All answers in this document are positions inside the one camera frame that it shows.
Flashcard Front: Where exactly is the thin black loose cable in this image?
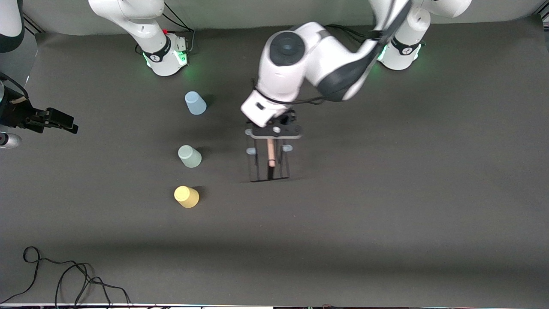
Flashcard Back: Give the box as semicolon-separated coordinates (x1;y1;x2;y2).
0;246;131;307

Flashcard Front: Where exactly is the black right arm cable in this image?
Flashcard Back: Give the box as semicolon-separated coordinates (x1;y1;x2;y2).
0;72;30;100

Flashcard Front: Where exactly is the dark grey table cloth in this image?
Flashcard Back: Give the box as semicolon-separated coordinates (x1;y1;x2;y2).
0;15;549;306

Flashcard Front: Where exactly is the black wire cup holder rack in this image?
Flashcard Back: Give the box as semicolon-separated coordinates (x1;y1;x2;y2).
245;129;293;183

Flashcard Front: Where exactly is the black base cable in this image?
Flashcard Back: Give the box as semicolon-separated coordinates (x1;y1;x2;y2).
162;2;196;54
328;24;378;43

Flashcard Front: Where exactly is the yellow plastic cup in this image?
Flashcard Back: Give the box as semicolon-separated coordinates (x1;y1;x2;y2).
174;185;200;209

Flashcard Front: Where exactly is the black right base cable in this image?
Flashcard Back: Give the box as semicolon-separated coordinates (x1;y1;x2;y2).
162;2;196;54

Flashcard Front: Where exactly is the light blue plastic cup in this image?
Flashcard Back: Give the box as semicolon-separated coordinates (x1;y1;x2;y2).
184;91;207;115

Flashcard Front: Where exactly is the pale green plastic cup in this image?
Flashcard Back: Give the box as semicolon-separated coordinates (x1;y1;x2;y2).
178;145;202;168

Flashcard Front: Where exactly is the dark metal rail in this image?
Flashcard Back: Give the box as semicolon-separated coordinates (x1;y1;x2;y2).
22;13;44;35

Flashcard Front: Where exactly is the black left base cable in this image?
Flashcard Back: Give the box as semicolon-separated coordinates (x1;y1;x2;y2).
328;24;378;43

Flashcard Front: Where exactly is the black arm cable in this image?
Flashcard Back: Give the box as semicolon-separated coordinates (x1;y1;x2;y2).
252;0;412;106
0;72;30;100

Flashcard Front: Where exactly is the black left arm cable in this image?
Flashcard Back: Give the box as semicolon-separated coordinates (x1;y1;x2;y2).
252;0;412;106

